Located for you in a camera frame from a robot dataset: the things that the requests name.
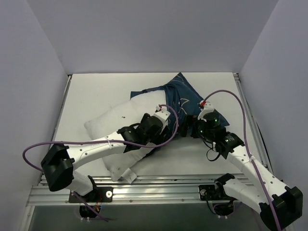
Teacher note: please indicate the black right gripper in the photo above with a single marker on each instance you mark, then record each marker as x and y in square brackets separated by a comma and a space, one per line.
[191, 125]

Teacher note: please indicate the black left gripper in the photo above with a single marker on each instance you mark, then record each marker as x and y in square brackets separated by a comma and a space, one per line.
[165, 132]

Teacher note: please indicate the blue pillowcase with gold script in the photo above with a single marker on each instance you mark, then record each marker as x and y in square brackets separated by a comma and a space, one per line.
[181, 100]

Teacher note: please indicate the white pillow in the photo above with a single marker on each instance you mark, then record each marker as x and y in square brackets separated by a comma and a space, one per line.
[122, 115]

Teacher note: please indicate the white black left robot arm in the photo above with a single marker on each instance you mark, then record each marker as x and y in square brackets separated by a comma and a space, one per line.
[61, 161]

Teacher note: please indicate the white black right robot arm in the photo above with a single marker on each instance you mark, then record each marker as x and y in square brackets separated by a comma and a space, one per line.
[277, 204]

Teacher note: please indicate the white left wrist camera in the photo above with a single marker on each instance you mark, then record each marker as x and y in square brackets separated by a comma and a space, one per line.
[162, 114]

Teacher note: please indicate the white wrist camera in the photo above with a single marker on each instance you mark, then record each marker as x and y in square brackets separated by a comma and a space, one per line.
[205, 107]
[162, 114]

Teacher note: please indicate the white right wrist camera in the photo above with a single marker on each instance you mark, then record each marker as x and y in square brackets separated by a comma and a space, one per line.
[205, 107]

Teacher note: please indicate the aluminium front rail frame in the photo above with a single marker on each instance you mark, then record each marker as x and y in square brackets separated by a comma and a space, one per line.
[150, 203]

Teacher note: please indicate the aluminium right side rail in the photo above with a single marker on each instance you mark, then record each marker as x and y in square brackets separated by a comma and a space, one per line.
[258, 140]

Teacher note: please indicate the aluminium rail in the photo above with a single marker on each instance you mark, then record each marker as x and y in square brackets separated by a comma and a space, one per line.
[258, 140]
[62, 106]

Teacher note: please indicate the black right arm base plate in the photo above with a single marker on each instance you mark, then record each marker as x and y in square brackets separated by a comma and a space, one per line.
[212, 193]

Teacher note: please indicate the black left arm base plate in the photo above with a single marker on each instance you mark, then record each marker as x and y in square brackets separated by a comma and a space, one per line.
[99, 195]

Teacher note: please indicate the aluminium left side rail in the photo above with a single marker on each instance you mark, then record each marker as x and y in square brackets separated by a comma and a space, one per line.
[62, 106]

